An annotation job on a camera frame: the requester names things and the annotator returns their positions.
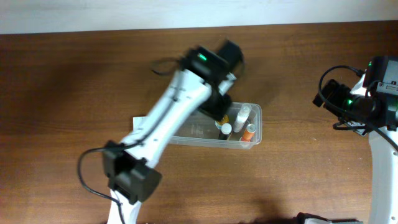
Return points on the white squeeze bottle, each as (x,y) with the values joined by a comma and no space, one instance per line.
(241,117)

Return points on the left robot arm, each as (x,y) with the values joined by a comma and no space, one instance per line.
(200,83)

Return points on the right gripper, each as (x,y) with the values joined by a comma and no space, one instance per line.
(340,91)

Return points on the white green medicine box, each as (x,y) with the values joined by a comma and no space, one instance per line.
(137,121)

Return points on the orange tube white cap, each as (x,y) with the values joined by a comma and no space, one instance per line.
(248,133)

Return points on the black bottle white cap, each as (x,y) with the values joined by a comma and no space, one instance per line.
(225,132)

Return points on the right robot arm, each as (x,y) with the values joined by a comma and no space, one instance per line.
(382,133)

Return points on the clear plastic container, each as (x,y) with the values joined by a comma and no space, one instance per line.
(201,130)

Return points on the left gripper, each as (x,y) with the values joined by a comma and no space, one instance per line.
(222,109)

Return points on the small jar gold lid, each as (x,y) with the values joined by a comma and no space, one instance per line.
(220,123)

